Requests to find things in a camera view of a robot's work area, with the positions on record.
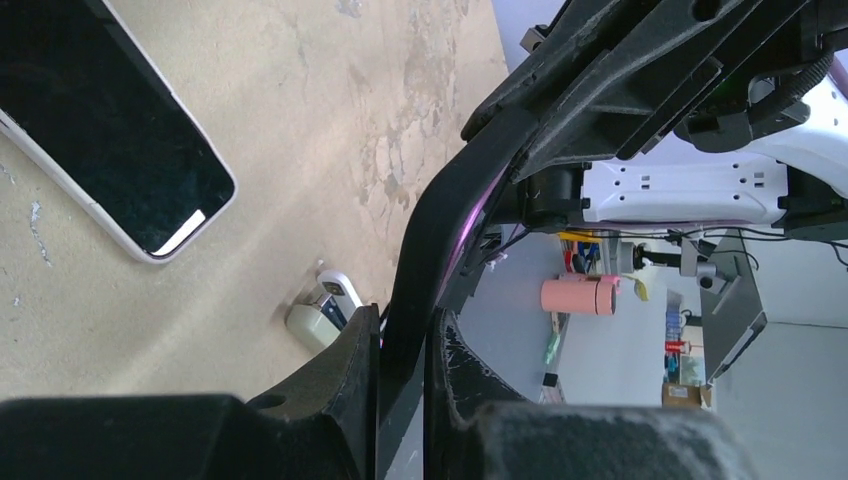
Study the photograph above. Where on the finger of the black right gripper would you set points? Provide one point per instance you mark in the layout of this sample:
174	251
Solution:
578	34

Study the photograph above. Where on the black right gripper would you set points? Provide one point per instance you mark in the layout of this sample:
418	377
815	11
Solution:
718	74

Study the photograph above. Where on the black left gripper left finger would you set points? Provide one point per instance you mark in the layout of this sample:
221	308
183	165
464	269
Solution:
319	423

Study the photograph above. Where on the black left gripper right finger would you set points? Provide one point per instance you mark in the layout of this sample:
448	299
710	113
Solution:
478	427

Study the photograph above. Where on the black phone case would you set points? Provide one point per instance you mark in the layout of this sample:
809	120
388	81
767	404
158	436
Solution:
431	232

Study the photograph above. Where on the white phone case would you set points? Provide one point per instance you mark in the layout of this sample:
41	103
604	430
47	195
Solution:
79	199

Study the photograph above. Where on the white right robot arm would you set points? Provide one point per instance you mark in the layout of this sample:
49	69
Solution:
794	180

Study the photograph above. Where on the white stapler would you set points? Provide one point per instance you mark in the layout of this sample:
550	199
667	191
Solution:
318	320

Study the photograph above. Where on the pink cylinder roll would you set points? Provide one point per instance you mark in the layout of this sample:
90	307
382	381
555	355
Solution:
580	294

